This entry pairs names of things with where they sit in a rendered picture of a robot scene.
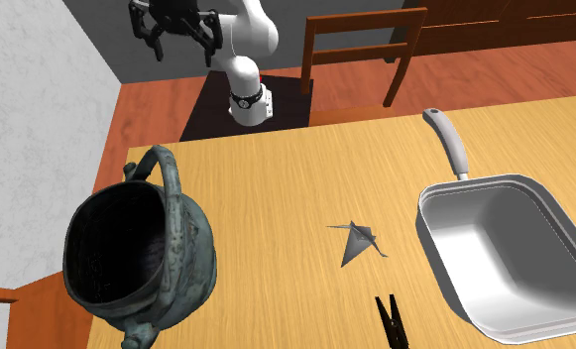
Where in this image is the brown wooden chair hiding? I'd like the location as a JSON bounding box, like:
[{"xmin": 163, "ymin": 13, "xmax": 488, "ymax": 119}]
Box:
[
  {"xmin": 0, "ymin": 270, "xmax": 96, "ymax": 349},
  {"xmin": 299, "ymin": 6, "xmax": 429, "ymax": 128}
]

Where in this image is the grey folded paper shape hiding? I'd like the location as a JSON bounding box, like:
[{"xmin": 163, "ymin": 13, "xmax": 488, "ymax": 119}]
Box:
[{"xmin": 325, "ymin": 220, "xmax": 390, "ymax": 269}]

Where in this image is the black clothespin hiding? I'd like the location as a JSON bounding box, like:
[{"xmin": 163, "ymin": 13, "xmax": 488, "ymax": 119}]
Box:
[{"xmin": 374, "ymin": 292, "xmax": 411, "ymax": 349}]

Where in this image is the green bronze pot with handle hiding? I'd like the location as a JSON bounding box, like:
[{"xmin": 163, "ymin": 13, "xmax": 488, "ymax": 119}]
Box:
[{"xmin": 61, "ymin": 144, "xmax": 219, "ymax": 349}]

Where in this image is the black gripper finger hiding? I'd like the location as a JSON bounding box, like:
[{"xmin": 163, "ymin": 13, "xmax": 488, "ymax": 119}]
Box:
[
  {"xmin": 128, "ymin": 0, "xmax": 167, "ymax": 63},
  {"xmin": 189, "ymin": 9, "xmax": 224, "ymax": 68}
]

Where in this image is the dark robot stand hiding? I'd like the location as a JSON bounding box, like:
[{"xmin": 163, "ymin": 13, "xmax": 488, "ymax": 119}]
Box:
[{"xmin": 178, "ymin": 70, "xmax": 314, "ymax": 143}]

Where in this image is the silver pan with grey handle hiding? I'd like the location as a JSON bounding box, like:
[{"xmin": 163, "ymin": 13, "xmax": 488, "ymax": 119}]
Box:
[{"xmin": 414, "ymin": 107, "xmax": 576, "ymax": 346}]

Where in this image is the light wooden table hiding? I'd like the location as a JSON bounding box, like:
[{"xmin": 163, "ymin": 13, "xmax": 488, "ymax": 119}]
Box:
[{"xmin": 85, "ymin": 92, "xmax": 576, "ymax": 349}]

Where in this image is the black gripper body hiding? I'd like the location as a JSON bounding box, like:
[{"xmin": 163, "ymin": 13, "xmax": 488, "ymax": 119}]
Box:
[{"xmin": 146, "ymin": 0, "xmax": 203, "ymax": 35}]

